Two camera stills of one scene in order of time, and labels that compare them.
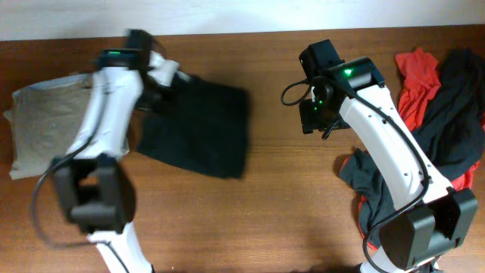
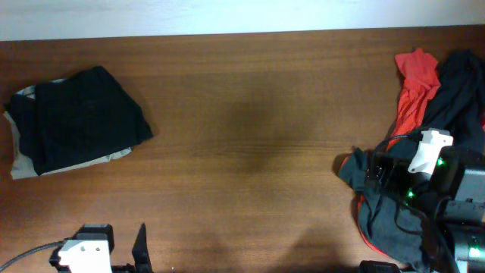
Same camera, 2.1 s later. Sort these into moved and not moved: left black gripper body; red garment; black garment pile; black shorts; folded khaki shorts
Moved: black shorts; left black gripper body
Not moved: red garment; black garment pile; folded khaki shorts
